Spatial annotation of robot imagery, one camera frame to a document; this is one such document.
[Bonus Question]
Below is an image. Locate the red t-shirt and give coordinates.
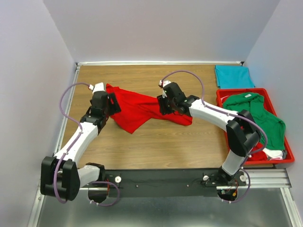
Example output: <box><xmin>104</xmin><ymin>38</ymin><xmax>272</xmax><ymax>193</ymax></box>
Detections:
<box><xmin>106</xmin><ymin>84</ymin><xmax>192</xmax><ymax>134</ymax></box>
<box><xmin>248</xmin><ymin>142</ymin><xmax>268</xmax><ymax>161</ymax></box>

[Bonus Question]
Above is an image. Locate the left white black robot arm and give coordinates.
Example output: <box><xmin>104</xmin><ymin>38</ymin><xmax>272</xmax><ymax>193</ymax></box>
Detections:
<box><xmin>40</xmin><ymin>91</ymin><xmax>121</xmax><ymax>203</ymax></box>

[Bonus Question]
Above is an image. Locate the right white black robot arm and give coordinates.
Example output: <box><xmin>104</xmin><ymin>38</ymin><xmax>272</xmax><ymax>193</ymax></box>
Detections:
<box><xmin>157</xmin><ymin>80</ymin><xmax>261</xmax><ymax>185</ymax></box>

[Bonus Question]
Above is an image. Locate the folded blue t-shirt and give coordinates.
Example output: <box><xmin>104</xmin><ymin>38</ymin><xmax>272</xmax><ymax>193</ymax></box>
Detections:
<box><xmin>214</xmin><ymin>65</ymin><xmax>255</xmax><ymax>89</ymax></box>

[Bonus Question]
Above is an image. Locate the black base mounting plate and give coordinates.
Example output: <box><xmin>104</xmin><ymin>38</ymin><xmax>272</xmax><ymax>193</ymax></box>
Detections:
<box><xmin>85</xmin><ymin>167</ymin><xmax>247</xmax><ymax>204</ymax></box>

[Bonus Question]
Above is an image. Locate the red t-shirt in bin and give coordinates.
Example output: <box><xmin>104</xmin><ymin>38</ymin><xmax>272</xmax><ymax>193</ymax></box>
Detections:
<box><xmin>248</xmin><ymin>142</ymin><xmax>268</xmax><ymax>161</ymax></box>

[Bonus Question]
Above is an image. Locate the green t-shirt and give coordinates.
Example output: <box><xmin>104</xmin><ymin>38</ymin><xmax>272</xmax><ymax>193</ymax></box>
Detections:
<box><xmin>223</xmin><ymin>92</ymin><xmax>286</xmax><ymax>150</ymax></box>

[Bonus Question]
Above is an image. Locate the white t-shirt in bin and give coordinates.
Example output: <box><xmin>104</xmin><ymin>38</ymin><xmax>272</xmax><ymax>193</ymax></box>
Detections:
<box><xmin>263</xmin><ymin>148</ymin><xmax>284</xmax><ymax>160</ymax></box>

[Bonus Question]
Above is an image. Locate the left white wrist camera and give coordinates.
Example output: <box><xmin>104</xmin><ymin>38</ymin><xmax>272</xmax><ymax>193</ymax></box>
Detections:
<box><xmin>88</xmin><ymin>82</ymin><xmax>106</xmax><ymax>94</ymax></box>

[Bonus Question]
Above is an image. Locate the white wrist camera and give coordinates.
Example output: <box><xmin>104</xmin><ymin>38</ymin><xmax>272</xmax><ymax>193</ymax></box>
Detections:
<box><xmin>88</xmin><ymin>82</ymin><xmax>106</xmax><ymax>94</ymax></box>
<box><xmin>159</xmin><ymin>80</ymin><xmax>171</xmax><ymax>88</ymax></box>

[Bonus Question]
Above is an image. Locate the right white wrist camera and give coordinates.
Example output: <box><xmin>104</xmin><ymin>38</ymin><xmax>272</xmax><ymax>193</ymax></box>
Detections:
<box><xmin>159</xmin><ymin>80</ymin><xmax>171</xmax><ymax>88</ymax></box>

